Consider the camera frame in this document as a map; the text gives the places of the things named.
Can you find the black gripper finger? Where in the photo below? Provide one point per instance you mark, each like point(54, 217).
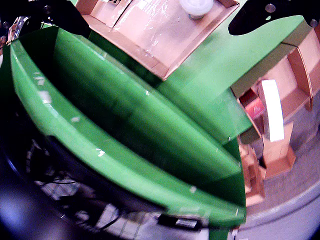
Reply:
point(262, 15)
point(62, 15)

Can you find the divided cardboard box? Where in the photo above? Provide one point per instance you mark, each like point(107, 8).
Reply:
point(295, 75)

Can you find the shallow cardboard tray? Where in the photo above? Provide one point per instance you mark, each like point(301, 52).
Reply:
point(150, 37)

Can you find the dark red product box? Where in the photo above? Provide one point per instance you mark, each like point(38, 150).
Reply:
point(253, 108)

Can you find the white bottle with cap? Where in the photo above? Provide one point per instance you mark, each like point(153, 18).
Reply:
point(196, 7)

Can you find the green metal shelf structure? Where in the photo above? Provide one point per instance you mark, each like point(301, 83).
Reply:
point(125, 125)

